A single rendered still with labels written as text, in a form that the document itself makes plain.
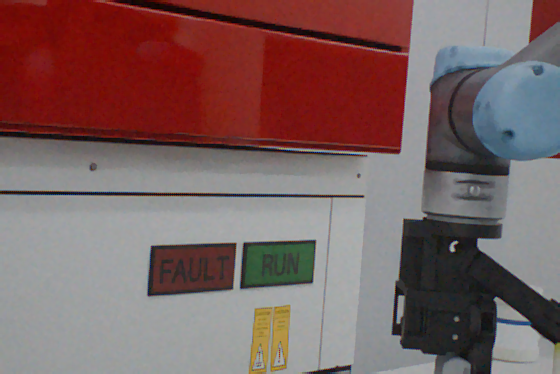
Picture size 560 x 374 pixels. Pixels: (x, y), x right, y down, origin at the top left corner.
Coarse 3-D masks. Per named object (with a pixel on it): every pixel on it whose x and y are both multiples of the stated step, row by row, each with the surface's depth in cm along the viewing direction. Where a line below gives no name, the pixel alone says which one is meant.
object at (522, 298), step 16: (480, 256) 106; (480, 272) 106; (496, 272) 106; (496, 288) 106; (512, 288) 106; (528, 288) 106; (512, 304) 106; (528, 304) 106; (544, 304) 106; (528, 320) 107; (544, 320) 107; (544, 336) 108
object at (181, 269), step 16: (160, 256) 113; (176, 256) 115; (192, 256) 117; (208, 256) 118; (224, 256) 120; (160, 272) 114; (176, 272) 115; (192, 272) 117; (208, 272) 119; (224, 272) 120; (160, 288) 114; (176, 288) 115; (192, 288) 117
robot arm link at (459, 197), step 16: (432, 176) 106; (448, 176) 105; (464, 176) 105; (480, 176) 105; (496, 176) 105; (432, 192) 106; (448, 192) 105; (464, 192) 105; (480, 192) 105; (496, 192) 105; (432, 208) 106; (448, 208) 105; (464, 208) 105; (480, 208) 105; (496, 208) 106
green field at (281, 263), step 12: (252, 252) 123; (264, 252) 125; (276, 252) 126; (288, 252) 128; (300, 252) 130; (312, 252) 131; (252, 264) 124; (264, 264) 125; (276, 264) 127; (288, 264) 128; (300, 264) 130; (312, 264) 131; (252, 276) 124; (264, 276) 125; (276, 276) 127; (288, 276) 128; (300, 276) 130
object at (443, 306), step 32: (416, 224) 106; (448, 224) 105; (480, 224) 105; (416, 256) 108; (448, 256) 107; (416, 288) 108; (448, 288) 107; (480, 288) 107; (416, 320) 106; (448, 320) 106; (480, 320) 106
